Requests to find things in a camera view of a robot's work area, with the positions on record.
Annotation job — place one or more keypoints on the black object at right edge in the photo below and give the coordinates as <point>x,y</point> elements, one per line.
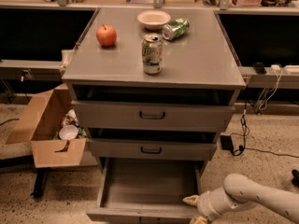
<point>295,179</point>

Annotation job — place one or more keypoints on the white cup in box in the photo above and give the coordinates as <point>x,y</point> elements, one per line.
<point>68,132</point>

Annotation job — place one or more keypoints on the grey top drawer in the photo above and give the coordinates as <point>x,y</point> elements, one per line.
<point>159,117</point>

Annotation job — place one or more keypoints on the white bowl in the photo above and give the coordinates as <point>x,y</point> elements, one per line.
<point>154,19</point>

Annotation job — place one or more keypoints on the lying green soda can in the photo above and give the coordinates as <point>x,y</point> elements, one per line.
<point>175,29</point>

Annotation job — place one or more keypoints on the grey bottom drawer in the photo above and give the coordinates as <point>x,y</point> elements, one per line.
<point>134,191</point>

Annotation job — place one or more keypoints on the white power strip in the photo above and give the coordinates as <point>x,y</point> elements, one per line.
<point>289,69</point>

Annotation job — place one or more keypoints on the black power adapter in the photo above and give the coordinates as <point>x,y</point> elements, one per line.
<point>227,143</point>

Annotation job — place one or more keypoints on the grey middle drawer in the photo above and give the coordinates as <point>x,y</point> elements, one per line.
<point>155,145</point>

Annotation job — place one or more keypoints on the black device on rail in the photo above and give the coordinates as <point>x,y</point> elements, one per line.
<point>259,68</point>

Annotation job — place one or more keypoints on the grey drawer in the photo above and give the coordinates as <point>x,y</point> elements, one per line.
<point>159,117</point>
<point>155,145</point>
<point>134,191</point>

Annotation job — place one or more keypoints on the grey drawer cabinet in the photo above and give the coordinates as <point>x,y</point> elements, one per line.
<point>199,68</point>

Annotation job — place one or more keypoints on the black table leg foot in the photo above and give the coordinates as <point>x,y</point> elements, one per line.
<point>40,183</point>

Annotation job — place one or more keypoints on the cardboard box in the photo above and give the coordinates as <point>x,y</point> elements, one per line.
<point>39,123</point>

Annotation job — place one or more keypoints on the upright green soda can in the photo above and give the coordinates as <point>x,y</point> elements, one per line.
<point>152,49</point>

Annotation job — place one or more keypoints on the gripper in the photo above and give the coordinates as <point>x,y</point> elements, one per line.
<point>205,203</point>

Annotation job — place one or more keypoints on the red apple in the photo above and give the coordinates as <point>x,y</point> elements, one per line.
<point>106,35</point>

